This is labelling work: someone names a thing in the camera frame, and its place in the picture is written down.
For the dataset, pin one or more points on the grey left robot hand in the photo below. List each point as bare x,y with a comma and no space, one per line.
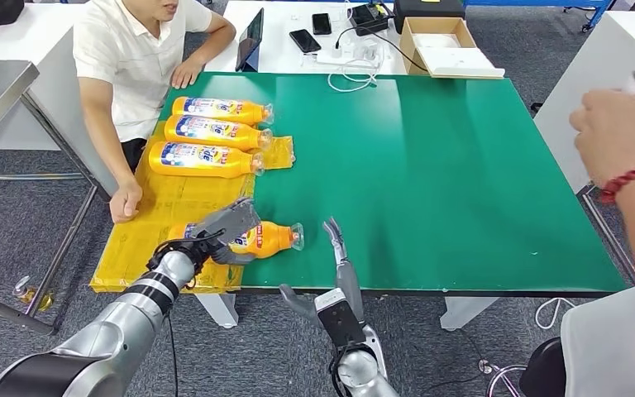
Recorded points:
227,256

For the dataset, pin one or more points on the white table leg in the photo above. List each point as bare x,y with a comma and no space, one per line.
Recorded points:
462,312
219,309

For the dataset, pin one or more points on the person's hand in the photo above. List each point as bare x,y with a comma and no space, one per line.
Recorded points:
613,131

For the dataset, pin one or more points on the black charger device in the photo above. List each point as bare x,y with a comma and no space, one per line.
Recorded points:
369,19

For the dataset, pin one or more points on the open cardboard box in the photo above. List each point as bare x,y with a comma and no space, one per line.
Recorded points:
407,52

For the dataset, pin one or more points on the white desk with side panel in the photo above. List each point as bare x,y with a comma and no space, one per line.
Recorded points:
49,104

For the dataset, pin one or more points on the black smartphone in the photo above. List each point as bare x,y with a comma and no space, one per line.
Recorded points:
305,41
322,23

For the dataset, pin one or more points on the orange detergent bottle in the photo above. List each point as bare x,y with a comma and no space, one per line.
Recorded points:
213,134
219,112
265,241
202,164

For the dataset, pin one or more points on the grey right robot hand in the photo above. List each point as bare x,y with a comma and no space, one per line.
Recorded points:
345,279

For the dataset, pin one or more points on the white power strip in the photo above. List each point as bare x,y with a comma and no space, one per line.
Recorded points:
345,55

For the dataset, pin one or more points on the person's left hand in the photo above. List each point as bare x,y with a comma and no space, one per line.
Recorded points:
186,72

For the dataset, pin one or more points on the person's right forearm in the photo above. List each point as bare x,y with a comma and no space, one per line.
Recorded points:
109,148

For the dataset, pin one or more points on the small black object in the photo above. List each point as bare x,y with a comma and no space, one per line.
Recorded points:
536,107

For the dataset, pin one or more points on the white flat box lid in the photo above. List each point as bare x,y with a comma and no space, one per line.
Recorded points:
460,63

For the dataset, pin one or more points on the person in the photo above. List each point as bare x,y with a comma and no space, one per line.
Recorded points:
613,345
126,60

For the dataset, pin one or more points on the person's left forearm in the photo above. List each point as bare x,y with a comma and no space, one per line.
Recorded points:
216,38

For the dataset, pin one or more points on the white desk with devices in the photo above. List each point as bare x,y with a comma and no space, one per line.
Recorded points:
282,55

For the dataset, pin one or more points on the person's right hand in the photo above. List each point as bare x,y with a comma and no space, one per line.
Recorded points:
126,203

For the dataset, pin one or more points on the white desk on metal frame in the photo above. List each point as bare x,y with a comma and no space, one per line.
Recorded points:
580,98

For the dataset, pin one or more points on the small bottle on floor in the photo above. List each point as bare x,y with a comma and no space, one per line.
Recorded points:
30,290

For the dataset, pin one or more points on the black round stool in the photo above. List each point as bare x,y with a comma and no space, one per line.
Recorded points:
542,370

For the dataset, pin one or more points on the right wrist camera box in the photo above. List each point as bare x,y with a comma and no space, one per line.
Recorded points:
338,318

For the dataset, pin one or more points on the yellow plastic sheet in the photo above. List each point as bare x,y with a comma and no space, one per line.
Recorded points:
164,203

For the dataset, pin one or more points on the white item inside carton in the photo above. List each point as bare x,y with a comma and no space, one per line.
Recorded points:
435,41

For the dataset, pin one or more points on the dark tablet on stand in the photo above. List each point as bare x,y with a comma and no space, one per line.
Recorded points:
249,39

